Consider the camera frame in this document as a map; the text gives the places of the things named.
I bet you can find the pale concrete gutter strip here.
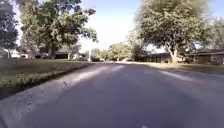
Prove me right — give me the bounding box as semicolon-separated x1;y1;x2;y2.
0;63;114;128

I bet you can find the group of distant trees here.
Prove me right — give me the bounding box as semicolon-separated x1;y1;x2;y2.
89;42;134;63

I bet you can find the grass lawn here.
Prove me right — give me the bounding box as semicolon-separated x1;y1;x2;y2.
0;58;94;91

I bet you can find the low dark house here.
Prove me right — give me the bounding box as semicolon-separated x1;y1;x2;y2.
33;49;82;61
139;52;173;64

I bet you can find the grey asphalt road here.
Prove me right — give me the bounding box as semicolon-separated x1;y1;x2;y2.
0;62;224;128

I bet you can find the large leafy tree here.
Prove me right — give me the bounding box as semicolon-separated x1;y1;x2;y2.
16;0;100;60
134;0;214;65

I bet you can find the dark leafy tree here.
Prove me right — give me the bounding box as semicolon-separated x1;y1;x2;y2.
0;0;20;58

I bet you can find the low brown house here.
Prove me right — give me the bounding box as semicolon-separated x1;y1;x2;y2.
184;48;224;66

